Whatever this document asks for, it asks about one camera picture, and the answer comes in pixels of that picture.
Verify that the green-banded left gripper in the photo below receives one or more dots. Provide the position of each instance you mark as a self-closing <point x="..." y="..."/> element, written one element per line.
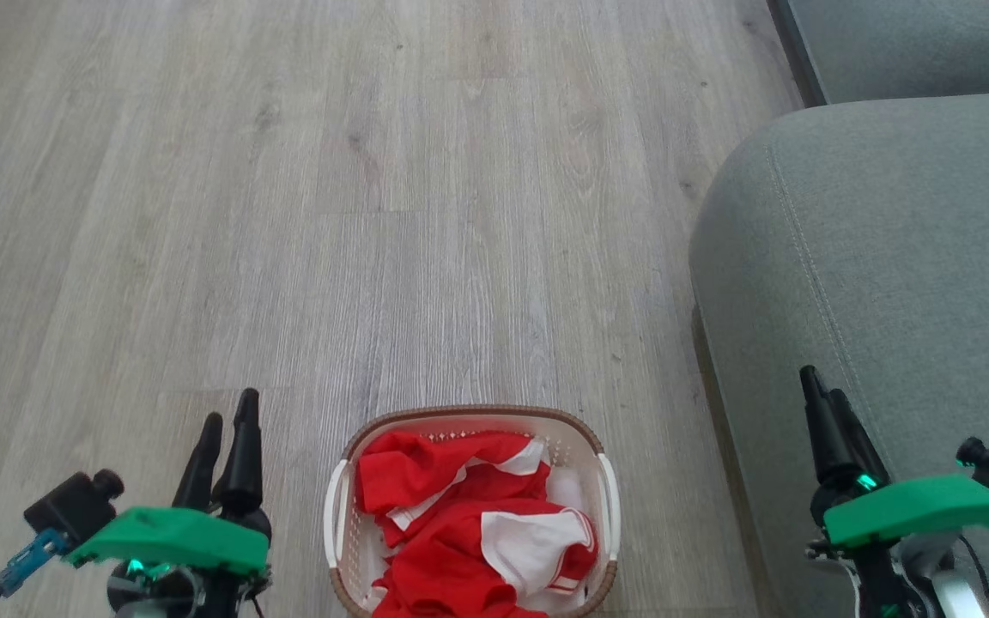
<point x="177" y="536"/>

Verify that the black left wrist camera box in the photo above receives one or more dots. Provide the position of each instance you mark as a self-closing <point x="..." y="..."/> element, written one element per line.
<point x="74" y="508"/>

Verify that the white laundry basket brown rim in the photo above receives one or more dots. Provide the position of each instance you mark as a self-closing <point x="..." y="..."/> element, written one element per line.
<point x="576" y="468"/>

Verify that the grey fabric sofa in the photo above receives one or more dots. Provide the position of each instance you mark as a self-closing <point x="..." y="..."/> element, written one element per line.
<point x="898" y="257"/>

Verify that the blue left camera plug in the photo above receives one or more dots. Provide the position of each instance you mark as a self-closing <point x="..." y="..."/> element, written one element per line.
<point x="27" y="562"/>

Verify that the grey sofa seat section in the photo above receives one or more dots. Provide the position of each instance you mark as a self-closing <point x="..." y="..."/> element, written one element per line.
<point x="924" y="43"/>

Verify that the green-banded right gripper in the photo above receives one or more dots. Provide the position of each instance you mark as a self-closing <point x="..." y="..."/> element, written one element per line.
<point x="924" y="506"/>

